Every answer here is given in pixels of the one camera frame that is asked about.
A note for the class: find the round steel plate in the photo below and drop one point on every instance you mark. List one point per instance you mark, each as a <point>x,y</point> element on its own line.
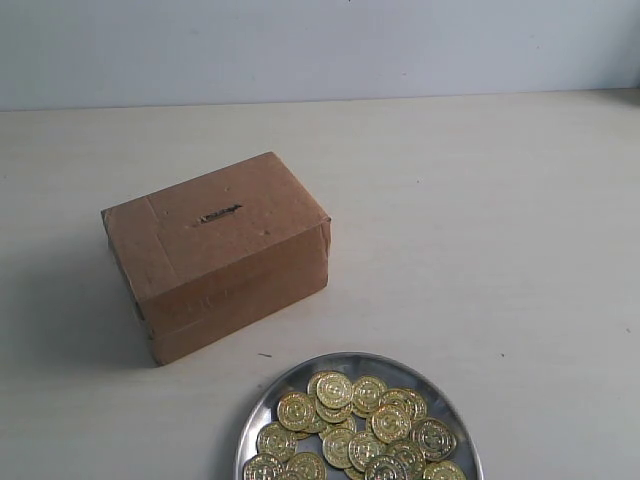
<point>354,365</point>

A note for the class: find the gold coin top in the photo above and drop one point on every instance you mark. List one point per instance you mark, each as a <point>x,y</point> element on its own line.
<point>334,390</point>

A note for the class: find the gold coin centre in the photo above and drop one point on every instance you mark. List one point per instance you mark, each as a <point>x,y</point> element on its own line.
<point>335,447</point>

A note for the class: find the gold coin bottom middle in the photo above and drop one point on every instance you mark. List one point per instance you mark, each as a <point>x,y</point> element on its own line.
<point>308,466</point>

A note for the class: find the gold coin upper left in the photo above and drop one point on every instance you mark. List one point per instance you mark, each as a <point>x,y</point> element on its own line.
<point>295,411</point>

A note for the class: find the gold coin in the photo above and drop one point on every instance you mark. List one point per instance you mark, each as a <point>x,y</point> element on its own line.
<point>335,447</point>
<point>295,411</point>
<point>308,466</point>
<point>275,440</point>
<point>334,390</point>
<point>262,466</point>

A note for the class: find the brown cardboard box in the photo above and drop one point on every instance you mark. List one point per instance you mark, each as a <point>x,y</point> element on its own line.
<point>207,257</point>

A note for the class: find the gold coin bottom left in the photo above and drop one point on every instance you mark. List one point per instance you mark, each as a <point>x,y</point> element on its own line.
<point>262,466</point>

